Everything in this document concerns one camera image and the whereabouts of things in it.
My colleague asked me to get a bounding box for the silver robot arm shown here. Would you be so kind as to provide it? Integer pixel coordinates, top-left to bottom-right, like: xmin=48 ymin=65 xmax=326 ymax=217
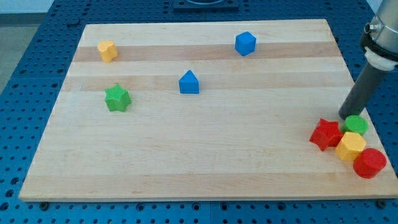
xmin=361 ymin=0 xmax=397 ymax=71

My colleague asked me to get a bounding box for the blue cube block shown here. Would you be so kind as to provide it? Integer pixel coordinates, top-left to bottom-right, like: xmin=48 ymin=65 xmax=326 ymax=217
xmin=234 ymin=31 xmax=257 ymax=56

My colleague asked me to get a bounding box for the light wooden board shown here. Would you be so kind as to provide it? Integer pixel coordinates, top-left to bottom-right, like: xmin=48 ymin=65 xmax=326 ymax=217
xmin=19 ymin=19 xmax=397 ymax=202

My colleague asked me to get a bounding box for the blue triangular prism block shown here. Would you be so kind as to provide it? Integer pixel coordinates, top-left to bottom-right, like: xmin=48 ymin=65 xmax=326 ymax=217
xmin=178 ymin=70 xmax=200 ymax=94

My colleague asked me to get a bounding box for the green star block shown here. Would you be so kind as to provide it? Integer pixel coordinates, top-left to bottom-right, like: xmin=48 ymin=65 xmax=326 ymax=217
xmin=104 ymin=83 xmax=131 ymax=112

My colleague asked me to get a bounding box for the yellow heart block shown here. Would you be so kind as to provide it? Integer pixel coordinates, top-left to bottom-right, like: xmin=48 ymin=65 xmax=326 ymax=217
xmin=97 ymin=40 xmax=118 ymax=63

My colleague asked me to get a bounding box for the red star block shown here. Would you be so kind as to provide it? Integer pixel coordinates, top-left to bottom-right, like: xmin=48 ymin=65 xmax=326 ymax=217
xmin=309 ymin=118 xmax=343 ymax=151

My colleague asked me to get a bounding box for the yellow hexagon block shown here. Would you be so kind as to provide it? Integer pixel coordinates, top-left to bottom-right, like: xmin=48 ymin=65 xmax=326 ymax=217
xmin=335 ymin=132 xmax=367 ymax=161

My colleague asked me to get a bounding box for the green cylinder block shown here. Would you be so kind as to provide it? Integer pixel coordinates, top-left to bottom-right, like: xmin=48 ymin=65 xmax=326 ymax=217
xmin=341 ymin=115 xmax=369 ymax=135

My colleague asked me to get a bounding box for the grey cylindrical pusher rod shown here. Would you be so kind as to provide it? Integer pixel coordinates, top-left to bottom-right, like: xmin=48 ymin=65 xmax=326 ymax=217
xmin=338 ymin=62 xmax=390 ymax=120

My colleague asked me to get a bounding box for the red cylinder block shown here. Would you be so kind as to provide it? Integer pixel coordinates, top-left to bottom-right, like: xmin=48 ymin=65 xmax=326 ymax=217
xmin=353 ymin=148 xmax=387 ymax=179

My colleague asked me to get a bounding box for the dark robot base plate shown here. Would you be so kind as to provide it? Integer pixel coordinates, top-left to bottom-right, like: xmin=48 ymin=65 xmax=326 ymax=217
xmin=172 ymin=0 xmax=239 ymax=11

